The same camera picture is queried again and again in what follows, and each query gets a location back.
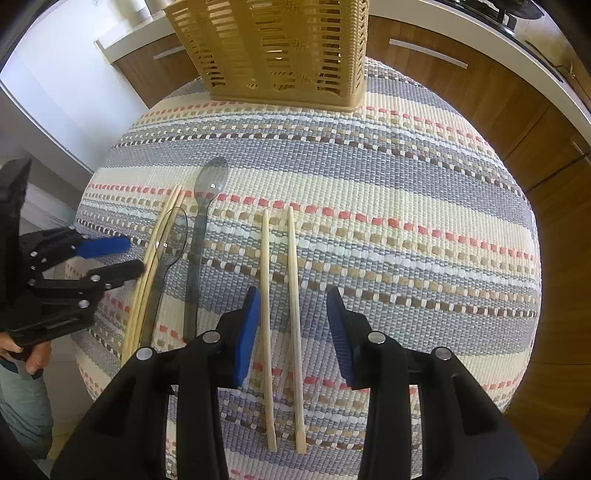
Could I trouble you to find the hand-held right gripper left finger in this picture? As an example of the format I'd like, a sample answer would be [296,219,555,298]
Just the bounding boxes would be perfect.
[51,286,262,480]

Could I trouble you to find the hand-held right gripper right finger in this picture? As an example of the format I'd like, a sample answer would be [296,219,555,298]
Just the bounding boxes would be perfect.
[326,286,539,480]

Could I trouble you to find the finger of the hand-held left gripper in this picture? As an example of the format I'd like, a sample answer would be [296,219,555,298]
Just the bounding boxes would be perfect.
[19,226,132,283]
[28,259,147,302]

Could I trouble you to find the wooden chopstick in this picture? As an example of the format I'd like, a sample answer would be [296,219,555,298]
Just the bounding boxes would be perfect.
[287,206,307,455]
[260,209,278,453]
[129,189,187,363]
[120,184,182,365]

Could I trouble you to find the clear plastic spoon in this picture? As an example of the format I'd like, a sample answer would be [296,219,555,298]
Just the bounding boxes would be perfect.
[138,206,190,350]

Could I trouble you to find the grey translucent plastic spoon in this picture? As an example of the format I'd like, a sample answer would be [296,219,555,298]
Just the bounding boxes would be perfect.
[183,156,230,346]

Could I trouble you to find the yellow plastic utensil basket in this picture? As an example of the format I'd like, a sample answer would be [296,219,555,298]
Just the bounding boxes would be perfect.
[162,0,371,112]

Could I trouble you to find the person's left hand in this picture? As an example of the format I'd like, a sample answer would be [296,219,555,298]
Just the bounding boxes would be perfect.
[0,330,52,378]

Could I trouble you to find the person's grey trousers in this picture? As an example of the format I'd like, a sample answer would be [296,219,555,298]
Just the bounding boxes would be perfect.
[0,359,55,461]

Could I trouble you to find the striped woven table mat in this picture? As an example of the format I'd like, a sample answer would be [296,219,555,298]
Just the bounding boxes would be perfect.
[73,54,543,480]

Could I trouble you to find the white appliance door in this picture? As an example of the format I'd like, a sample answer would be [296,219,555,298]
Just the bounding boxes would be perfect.
[0,0,154,175]

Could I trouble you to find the wooden cabinet door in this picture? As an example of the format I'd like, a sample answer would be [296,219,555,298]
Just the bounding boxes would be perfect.
[502,105,591,467]
[112,31,200,110]
[366,15,557,160]

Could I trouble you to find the black gas stove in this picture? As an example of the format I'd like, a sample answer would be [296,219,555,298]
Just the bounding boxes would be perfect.
[438,0,546,34]

